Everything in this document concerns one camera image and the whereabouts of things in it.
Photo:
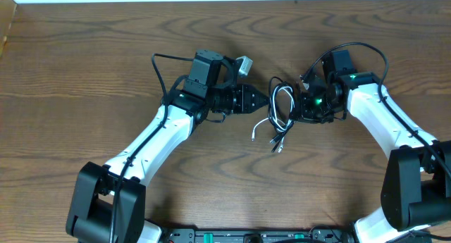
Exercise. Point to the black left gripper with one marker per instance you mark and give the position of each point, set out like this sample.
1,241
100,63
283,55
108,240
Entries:
240,99

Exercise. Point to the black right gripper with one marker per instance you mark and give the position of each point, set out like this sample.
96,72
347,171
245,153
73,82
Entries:
304,107

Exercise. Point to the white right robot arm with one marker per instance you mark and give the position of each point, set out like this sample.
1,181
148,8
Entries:
416,188

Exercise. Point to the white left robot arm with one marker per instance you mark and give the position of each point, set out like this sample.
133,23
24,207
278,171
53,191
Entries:
108,201

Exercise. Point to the wooden side panel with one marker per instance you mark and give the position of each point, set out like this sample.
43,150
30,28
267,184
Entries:
7,12

